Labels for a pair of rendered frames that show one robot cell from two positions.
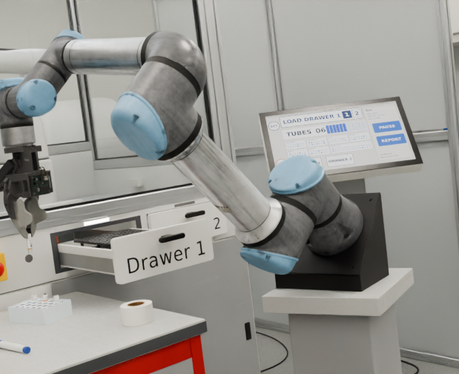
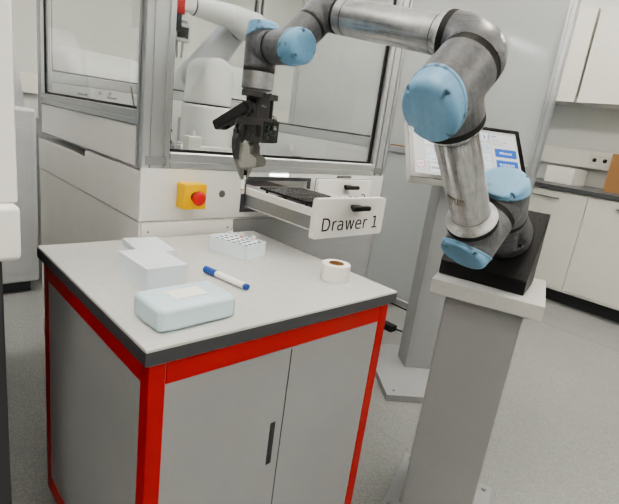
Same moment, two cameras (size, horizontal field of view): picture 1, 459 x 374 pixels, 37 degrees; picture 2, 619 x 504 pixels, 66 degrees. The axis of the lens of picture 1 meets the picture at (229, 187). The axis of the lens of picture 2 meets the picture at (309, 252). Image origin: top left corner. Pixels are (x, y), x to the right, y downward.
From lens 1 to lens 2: 56 cm
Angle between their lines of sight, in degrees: 12
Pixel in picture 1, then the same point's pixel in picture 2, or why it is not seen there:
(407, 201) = not seen: hidden behind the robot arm
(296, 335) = (449, 315)
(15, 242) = (214, 177)
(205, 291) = (339, 250)
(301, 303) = (468, 293)
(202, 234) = (378, 210)
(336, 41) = not seen: hidden behind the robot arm
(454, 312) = not seen: hidden behind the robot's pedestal
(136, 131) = (438, 108)
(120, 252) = (319, 211)
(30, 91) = (297, 38)
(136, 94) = (449, 68)
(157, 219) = (323, 184)
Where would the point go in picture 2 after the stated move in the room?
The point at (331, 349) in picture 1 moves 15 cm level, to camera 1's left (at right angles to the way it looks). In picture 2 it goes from (477, 334) to (423, 329)
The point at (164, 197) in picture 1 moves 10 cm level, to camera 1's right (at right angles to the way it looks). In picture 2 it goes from (331, 168) to (358, 171)
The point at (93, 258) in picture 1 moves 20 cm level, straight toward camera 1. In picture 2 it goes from (284, 209) to (301, 225)
